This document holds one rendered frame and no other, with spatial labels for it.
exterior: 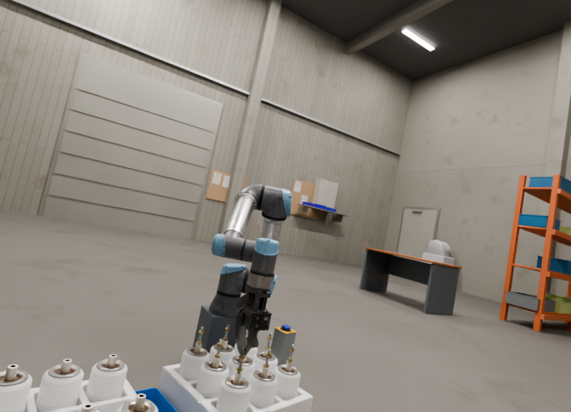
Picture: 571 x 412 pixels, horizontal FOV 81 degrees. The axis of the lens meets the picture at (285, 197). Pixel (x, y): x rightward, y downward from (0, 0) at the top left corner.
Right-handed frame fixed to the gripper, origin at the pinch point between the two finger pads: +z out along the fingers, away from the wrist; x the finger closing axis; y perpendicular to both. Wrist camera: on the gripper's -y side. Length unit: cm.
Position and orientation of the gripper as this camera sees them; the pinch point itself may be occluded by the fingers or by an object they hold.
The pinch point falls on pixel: (242, 349)
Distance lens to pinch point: 116.8
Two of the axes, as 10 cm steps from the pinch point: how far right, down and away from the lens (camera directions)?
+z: -2.0, 9.8, -0.8
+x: 8.4, 2.1, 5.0
